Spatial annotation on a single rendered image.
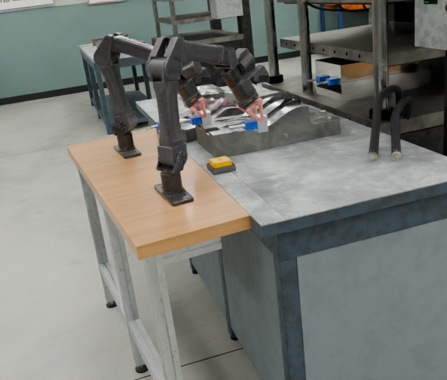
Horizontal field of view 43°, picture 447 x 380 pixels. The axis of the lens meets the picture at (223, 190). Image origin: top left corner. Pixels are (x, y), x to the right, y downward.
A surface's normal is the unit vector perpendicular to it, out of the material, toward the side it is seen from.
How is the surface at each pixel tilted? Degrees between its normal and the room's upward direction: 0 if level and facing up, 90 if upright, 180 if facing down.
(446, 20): 90
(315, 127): 90
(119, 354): 0
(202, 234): 90
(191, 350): 0
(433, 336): 90
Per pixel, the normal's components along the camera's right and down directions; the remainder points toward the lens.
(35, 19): 0.30, 0.30
